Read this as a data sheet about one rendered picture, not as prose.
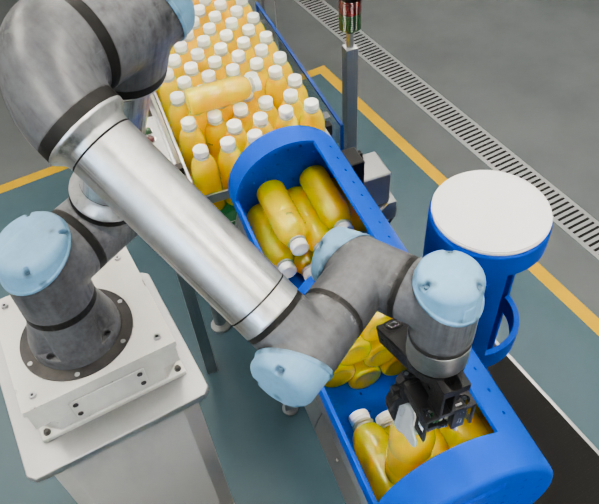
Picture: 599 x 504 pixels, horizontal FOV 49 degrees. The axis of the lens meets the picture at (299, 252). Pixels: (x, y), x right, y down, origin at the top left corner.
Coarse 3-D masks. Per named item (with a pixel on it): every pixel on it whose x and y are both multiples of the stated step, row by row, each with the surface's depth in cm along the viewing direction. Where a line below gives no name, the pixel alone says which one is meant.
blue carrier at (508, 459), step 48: (288, 144) 143; (336, 144) 153; (240, 192) 156; (384, 240) 126; (384, 384) 134; (480, 384) 105; (336, 432) 115; (432, 480) 94; (480, 480) 92; (528, 480) 99
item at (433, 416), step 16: (464, 368) 79; (400, 384) 85; (416, 384) 84; (432, 384) 79; (448, 384) 79; (464, 384) 77; (416, 400) 82; (432, 400) 81; (448, 400) 80; (464, 400) 84; (416, 416) 83; (432, 416) 82; (448, 416) 84; (464, 416) 84
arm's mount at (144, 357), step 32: (128, 256) 123; (128, 288) 117; (0, 320) 114; (128, 320) 112; (160, 320) 112; (128, 352) 108; (160, 352) 109; (32, 384) 105; (64, 384) 105; (96, 384) 106; (128, 384) 110; (160, 384) 114; (32, 416) 103; (64, 416) 107; (96, 416) 111
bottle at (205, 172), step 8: (192, 160) 167; (200, 160) 165; (208, 160) 166; (192, 168) 167; (200, 168) 166; (208, 168) 166; (216, 168) 169; (192, 176) 170; (200, 176) 167; (208, 176) 168; (216, 176) 170; (200, 184) 169; (208, 184) 169; (216, 184) 171; (208, 192) 171; (224, 200) 179
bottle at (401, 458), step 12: (396, 432) 98; (432, 432) 97; (396, 444) 98; (408, 444) 96; (420, 444) 96; (432, 444) 98; (396, 456) 100; (408, 456) 98; (420, 456) 98; (396, 468) 103; (408, 468) 101; (396, 480) 106
